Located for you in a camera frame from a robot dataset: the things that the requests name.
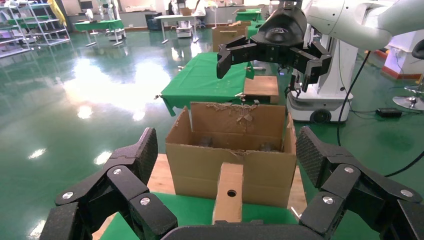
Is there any small wooden platform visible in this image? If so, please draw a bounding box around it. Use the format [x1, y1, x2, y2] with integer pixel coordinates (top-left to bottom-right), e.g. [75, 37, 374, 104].
[243, 75, 280, 105]

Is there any white wheeled robot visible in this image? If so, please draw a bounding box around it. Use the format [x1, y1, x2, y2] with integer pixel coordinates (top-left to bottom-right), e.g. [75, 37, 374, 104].
[285, 33, 359, 124]

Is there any chrome base stool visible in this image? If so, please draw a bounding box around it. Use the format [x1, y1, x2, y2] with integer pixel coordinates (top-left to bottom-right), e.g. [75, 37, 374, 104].
[392, 39, 424, 112]

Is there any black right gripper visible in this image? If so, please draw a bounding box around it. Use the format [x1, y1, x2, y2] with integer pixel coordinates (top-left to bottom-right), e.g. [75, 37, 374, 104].
[216, 5, 333, 94]

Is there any large open cardboard carton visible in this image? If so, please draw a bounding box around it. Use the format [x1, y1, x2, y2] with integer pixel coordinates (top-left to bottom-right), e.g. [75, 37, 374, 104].
[165, 101, 298, 209]

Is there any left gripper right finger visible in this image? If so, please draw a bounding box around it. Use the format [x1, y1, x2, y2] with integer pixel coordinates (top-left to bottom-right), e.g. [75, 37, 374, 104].
[295, 125, 423, 239]

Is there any black bin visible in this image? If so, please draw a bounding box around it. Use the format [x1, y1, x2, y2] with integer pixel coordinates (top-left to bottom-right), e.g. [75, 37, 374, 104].
[145, 12, 163, 32]

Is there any long black cable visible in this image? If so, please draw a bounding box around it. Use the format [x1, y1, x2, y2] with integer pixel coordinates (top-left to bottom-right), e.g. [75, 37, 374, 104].
[336, 50, 372, 147]
[384, 150, 424, 178]

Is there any cardboard box with hole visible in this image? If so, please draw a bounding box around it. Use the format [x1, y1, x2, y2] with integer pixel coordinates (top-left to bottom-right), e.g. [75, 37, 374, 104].
[211, 162, 245, 225]

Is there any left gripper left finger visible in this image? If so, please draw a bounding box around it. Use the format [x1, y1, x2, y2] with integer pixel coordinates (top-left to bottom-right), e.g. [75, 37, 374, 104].
[54, 127, 179, 240]

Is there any yellow hanging garment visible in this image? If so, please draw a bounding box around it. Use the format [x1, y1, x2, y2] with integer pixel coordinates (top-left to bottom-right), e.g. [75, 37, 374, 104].
[47, 0, 67, 27]

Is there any small white mobile base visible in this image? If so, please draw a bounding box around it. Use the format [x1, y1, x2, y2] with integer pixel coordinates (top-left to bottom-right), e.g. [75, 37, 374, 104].
[175, 20, 195, 39]

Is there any white cabinet red base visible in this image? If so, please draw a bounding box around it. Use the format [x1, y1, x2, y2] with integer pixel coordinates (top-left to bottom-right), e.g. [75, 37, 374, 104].
[380, 31, 424, 81]

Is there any black power adapter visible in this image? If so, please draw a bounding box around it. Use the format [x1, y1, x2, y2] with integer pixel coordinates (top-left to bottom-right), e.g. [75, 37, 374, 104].
[375, 107, 403, 119]

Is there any green tablecloth with yellow marks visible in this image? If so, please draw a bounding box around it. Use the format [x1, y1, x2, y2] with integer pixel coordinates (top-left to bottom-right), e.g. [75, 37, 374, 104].
[99, 192, 299, 240]

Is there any white humanoid robot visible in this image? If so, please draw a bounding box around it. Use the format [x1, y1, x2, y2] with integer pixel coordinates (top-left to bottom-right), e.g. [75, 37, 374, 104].
[97, 0, 127, 42]

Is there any white metal shelf rack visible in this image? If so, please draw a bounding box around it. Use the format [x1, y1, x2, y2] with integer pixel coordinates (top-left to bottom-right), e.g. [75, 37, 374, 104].
[18, 1, 71, 47]
[0, 4, 32, 60]

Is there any closed brown cardboard box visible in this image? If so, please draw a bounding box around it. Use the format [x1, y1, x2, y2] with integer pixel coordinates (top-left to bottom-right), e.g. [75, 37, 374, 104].
[211, 20, 252, 53]

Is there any green covered table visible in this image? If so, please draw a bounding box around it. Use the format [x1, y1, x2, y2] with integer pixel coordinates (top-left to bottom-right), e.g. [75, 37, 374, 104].
[73, 18, 125, 48]
[234, 8, 263, 23]

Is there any plain green tablecloth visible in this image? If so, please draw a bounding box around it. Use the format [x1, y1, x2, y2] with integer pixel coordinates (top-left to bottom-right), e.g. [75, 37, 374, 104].
[160, 51, 255, 117]

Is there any white desk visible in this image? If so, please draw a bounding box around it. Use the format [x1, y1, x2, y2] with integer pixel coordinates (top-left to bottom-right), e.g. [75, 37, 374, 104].
[153, 13, 200, 45]

